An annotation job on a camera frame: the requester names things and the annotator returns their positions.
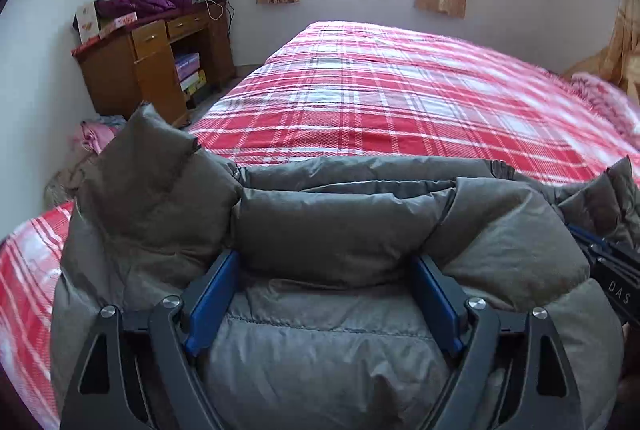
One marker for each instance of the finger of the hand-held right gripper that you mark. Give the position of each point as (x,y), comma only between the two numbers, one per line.
(587,240)

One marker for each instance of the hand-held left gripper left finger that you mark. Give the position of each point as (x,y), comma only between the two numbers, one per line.
(210,305)

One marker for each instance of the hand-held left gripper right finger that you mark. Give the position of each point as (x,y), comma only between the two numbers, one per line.
(440,305)

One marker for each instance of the grey puffer jacket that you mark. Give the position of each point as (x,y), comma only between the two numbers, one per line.
(325,220)

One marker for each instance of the beige clothes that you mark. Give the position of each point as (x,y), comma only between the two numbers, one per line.
(65,180)

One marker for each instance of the pink clothes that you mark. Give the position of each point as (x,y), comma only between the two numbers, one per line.
(92,137)

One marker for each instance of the pink folded quilt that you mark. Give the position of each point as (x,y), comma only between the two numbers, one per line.
(605,97)

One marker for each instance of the bed with red plaid sheet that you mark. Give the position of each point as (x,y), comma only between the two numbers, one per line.
(375,99)

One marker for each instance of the yellow box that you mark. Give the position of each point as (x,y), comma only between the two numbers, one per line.
(195,82)

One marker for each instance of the purple box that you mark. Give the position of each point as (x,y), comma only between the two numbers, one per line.
(187,64)

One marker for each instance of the brown wooden desk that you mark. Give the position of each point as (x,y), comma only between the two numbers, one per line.
(110,79)

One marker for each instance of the flat red box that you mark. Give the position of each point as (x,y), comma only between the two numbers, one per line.
(117,22)

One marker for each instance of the white cardboard box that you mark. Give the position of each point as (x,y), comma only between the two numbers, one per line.
(87,22)

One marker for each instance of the purple clothing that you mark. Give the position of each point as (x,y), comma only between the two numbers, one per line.
(145,3)

